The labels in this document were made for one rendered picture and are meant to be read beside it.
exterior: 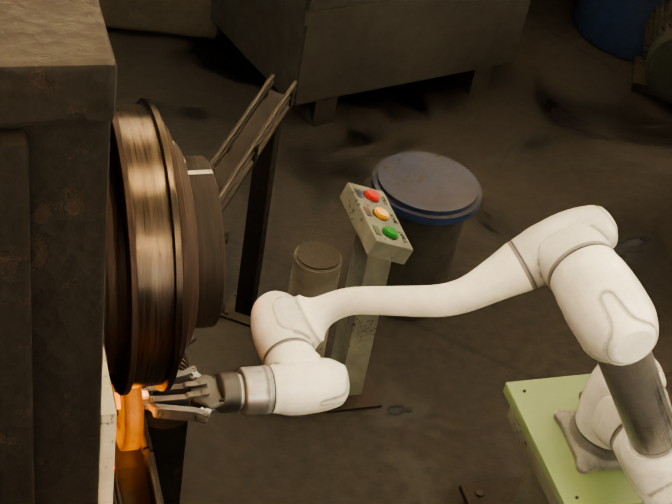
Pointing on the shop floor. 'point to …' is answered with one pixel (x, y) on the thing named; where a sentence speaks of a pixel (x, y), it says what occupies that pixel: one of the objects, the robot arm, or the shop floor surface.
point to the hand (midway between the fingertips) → (128, 400)
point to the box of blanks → (370, 44)
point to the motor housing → (169, 450)
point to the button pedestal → (366, 245)
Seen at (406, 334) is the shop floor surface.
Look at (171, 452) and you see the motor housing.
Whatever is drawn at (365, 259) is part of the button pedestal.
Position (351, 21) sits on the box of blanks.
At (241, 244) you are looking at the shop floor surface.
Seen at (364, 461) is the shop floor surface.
